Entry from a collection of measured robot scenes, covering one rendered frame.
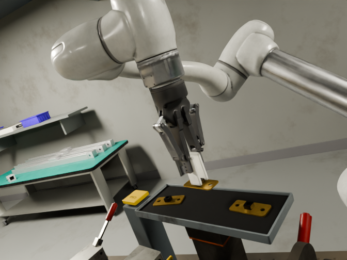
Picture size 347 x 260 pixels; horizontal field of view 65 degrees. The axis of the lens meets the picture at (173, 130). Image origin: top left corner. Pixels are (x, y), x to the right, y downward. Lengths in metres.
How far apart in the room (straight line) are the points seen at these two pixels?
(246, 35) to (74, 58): 0.63
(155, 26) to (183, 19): 2.79
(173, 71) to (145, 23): 0.10
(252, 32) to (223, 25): 2.18
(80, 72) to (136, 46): 0.15
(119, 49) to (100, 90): 3.38
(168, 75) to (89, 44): 0.17
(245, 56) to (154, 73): 0.53
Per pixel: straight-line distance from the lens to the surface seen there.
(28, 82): 4.74
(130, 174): 3.82
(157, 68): 0.54
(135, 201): 0.82
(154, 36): 0.53
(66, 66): 0.64
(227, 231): 0.57
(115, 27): 0.56
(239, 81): 1.04
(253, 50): 1.01
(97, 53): 0.59
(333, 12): 3.22
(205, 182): 0.64
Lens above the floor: 1.50
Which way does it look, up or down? 14 degrees down
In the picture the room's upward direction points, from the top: 19 degrees counter-clockwise
